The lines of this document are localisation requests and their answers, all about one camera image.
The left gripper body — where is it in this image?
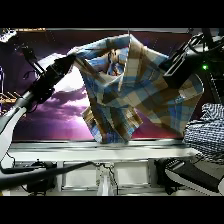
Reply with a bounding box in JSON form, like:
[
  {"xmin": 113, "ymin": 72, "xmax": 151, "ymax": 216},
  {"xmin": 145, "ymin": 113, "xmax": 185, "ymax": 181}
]
[{"xmin": 48, "ymin": 53, "xmax": 78, "ymax": 84}]

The blue and brown checked shirt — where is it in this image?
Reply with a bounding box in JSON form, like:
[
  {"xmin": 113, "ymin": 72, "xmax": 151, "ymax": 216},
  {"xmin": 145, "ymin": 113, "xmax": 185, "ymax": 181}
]
[{"xmin": 67, "ymin": 33, "xmax": 205, "ymax": 145}]

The black and white checked garment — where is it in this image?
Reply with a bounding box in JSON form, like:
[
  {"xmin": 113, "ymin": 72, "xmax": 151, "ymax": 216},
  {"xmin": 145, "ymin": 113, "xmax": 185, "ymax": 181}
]
[{"xmin": 183, "ymin": 102, "xmax": 224, "ymax": 162}]

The silver frame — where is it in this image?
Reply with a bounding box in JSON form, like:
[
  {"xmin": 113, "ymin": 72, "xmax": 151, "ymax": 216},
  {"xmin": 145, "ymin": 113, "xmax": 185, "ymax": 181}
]
[{"xmin": 0, "ymin": 138, "xmax": 224, "ymax": 197}]

